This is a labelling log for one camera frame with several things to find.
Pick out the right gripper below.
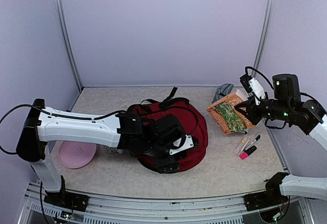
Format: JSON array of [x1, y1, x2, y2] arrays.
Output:
[[235, 94, 293, 125]]

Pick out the orange treehouse book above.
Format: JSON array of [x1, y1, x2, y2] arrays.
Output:
[[206, 89, 256, 135]]

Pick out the red backpack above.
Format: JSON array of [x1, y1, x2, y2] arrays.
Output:
[[127, 87, 208, 173]]

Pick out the white magazine booklet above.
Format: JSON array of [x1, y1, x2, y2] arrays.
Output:
[[217, 123, 248, 135]]

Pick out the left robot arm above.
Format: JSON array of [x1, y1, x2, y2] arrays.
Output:
[[16, 99, 194, 206]]

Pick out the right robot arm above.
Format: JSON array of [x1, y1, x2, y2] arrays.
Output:
[[235, 74, 326, 206]]

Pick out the grey pencil pouch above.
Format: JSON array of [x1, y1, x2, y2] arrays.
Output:
[[212, 83, 234, 103]]

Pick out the black white marker pen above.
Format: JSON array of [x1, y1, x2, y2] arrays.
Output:
[[244, 135, 261, 151]]

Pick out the pink highlighter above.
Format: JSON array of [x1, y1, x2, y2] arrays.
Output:
[[239, 146, 257, 160]]

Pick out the white patterned mug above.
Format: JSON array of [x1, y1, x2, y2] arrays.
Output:
[[104, 146, 124, 154]]

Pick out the pink plate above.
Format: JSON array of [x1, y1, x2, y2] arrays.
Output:
[[57, 141, 97, 169]]

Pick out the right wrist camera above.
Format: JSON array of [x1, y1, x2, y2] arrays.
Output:
[[240, 74, 266, 105]]

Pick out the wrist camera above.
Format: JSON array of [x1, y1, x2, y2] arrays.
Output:
[[169, 135, 199, 155], [240, 74, 266, 105]]

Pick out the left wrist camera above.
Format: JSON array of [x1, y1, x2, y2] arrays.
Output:
[[169, 135, 199, 155]]

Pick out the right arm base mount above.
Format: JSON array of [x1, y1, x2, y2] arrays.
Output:
[[244, 191, 289, 211]]

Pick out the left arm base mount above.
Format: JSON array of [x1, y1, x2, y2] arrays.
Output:
[[44, 192, 89, 212]]

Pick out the right aluminium frame post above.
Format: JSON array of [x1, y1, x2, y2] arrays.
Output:
[[253, 0, 275, 69]]

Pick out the aluminium frame post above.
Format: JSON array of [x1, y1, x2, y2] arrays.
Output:
[[54, 0, 84, 93], [253, 0, 275, 69]]

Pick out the front aluminium rail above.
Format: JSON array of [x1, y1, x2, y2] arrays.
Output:
[[14, 182, 317, 223]]

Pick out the left aluminium frame post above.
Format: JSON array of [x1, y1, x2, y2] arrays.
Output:
[[54, 0, 84, 93]]

